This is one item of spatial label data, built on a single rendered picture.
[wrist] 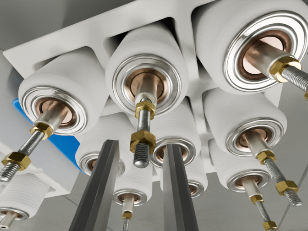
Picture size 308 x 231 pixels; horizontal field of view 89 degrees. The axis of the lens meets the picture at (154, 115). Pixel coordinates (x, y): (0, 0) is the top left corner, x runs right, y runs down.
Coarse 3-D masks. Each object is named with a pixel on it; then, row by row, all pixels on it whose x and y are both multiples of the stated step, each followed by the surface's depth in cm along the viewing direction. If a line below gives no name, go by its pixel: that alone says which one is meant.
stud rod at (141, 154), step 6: (144, 114) 13; (150, 114) 14; (138, 120) 13; (144, 120) 12; (138, 126) 12; (144, 126) 12; (138, 144) 10; (144, 144) 10; (138, 150) 10; (144, 150) 10; (138, 156) 10; (144, 156) 10; (138, 162) 9; (144, 162) 9
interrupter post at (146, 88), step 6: (138, 84) 16; (144, 84) 16; (150, 84) 16; (138, 90) 15; (144, 90) 15; (150, 90) 15; (156, 90) 16; (138, 96) 15; (144, 96) 15; (150, 96) 15; (156, 96) 15; (138, 102) 15; (156, 102) 15
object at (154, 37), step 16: (128, 32) 24; (144, 32) 18; (160, 32) 19; (128, 48) 15; (144, 48) 15; (160, 48) 15; (176, 48) 17; (112, 64) 16; (176, 64) 16; (112, 96) 18; (128, 112) 20
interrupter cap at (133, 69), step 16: (128, 64) 16; (144, 64) 15; (160, 64) 16; (112, 80) 16; (128, 80) 17; (160, 80) 17; (176, 80) 16; (128, 96) 18; (160, 96) 18; (176, 96) 18; (160, 112) 19
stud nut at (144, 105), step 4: (144, 100) 14; (136, 104) 14; (140, 104) 13; (144, 104) 13; (148, 104) 13; (152, 104) 14; (136, 108) 13; (140, 108) 13; (144, 108) 13; (148, 108) 13; (152, 108) 13; (136, 112) 14; (152, 112) 14; (136, 116) 14; (152, 116) 14
